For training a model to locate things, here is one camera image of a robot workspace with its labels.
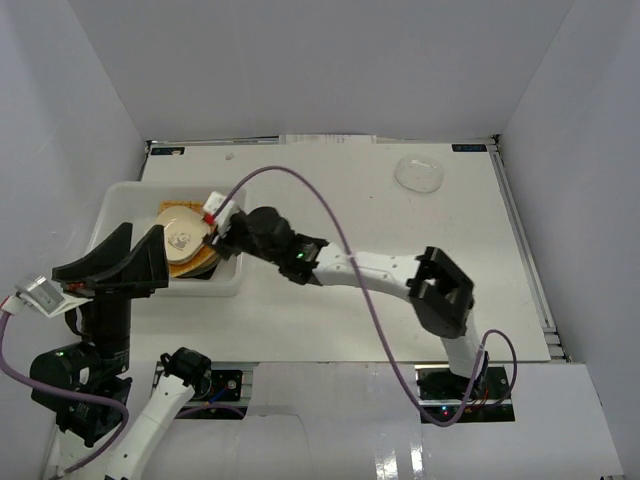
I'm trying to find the woven bamboo triangular tray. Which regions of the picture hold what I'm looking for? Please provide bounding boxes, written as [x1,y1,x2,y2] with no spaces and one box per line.
[158,200,219,278]

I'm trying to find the cream square panda dish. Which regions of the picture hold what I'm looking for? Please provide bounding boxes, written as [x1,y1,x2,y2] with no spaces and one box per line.
[155,205,211,265]

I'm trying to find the clear glass small dish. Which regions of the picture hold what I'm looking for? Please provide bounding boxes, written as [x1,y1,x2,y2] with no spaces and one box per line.
[394,154,445,194]

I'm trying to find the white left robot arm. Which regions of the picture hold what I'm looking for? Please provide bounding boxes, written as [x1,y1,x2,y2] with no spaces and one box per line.
[21,222,212,479]

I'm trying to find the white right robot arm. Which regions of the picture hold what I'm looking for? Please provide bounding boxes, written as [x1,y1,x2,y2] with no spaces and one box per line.
[204,204,488,399]

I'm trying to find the white plastic bin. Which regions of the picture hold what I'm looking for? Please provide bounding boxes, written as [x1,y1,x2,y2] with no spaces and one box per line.
[87,181,243,297]

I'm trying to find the papers at table back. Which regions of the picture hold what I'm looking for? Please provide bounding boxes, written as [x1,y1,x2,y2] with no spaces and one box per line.
[279,134,377,145]

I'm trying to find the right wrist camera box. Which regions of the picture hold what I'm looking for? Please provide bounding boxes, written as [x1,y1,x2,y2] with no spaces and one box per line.
[202,191,242,236]

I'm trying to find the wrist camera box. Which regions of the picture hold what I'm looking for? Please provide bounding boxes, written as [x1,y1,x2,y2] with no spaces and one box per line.
[1,276,91,318]
[202,191,242,236]

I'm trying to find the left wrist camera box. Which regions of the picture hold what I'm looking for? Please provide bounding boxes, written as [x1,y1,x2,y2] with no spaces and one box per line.
[1,276,91,318]

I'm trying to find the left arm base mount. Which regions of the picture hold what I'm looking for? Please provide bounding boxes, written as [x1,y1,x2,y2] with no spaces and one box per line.
[189,369,247,415]

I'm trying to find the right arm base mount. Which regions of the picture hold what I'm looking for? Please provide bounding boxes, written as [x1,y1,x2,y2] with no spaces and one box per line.
[415,366,516,424]

